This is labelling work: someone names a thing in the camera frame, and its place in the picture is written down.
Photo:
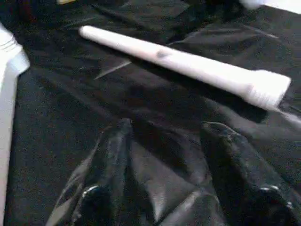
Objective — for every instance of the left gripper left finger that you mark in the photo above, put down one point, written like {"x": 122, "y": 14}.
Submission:
{"x": 105, "y": 188}

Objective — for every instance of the white plastic table top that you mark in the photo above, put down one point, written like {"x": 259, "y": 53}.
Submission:
{"x": 7, "y": 106}

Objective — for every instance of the yellowish label tag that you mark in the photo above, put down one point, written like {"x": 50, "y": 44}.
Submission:
{"x": 66, "y": 1}

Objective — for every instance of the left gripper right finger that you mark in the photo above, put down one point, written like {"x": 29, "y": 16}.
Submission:
{"x": 247, "y": 188}

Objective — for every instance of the white flat board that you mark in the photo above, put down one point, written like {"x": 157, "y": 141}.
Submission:
{"x": 282, "y": 4}

